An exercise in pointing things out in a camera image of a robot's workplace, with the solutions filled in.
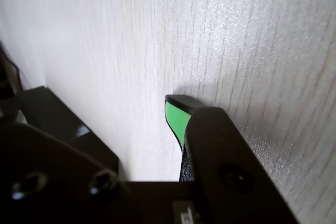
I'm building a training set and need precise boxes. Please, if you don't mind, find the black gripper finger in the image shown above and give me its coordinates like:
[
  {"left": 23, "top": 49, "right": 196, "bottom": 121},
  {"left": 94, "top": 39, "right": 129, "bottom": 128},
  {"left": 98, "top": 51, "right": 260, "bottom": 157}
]
[
  {"left": 0, "top": 86, "right": 135, "bottom": 224},
  {"left": 164, "top": 94, "right": 301, "bottom": 224}
]

